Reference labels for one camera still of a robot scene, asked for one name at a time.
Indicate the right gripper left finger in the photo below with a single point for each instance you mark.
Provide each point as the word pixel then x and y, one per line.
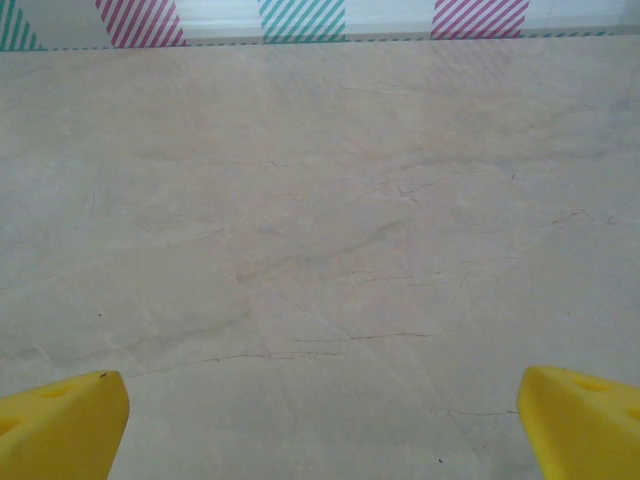
pixel 60 435

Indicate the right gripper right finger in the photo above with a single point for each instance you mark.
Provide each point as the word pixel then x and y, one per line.
pixel 585 435

